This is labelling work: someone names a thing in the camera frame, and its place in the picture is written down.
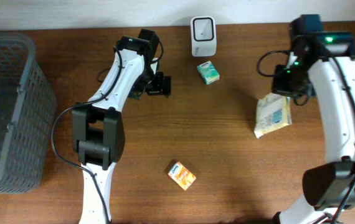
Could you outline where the yellow snack bag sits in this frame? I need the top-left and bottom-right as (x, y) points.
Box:
(254, 93), (292, 139)

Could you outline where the green tissue pack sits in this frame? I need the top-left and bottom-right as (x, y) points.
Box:
(197, 61), (220, 85)

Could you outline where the orange tissue pack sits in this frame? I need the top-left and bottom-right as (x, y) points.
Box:
(168, 162), (196, 190)

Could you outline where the grey plastic basket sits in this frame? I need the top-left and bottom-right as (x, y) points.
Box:
(0, 32), (57, 194)

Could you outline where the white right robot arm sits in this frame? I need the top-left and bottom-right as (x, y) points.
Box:
(272, 14), (355, 223)

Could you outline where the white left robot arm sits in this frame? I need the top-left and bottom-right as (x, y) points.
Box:
(63, 29), (171, 223)

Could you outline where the white barcode scanner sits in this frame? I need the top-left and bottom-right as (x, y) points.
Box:
(190, 16), (217, 57)

